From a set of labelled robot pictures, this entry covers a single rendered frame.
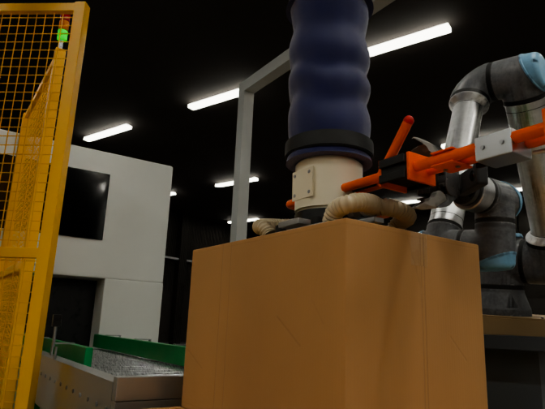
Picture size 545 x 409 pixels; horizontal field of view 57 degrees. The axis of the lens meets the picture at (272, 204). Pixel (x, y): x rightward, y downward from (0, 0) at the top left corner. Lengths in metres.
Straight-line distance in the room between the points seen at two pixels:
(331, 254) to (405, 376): 0.26
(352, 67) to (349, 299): 0.64
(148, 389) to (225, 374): 0.31
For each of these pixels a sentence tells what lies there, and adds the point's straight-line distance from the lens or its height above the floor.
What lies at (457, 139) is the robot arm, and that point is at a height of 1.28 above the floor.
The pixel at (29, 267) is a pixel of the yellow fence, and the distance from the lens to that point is 2.59.
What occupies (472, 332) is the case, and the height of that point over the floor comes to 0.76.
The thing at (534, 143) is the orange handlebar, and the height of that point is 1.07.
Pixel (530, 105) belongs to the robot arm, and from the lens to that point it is 1.62.
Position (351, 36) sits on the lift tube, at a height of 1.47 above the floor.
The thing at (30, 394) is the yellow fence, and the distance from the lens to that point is 2.13.
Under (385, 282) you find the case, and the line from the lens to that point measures 0.94.
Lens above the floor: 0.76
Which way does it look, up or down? 13 degrees up
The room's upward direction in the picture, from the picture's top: 2 degrees clockwise
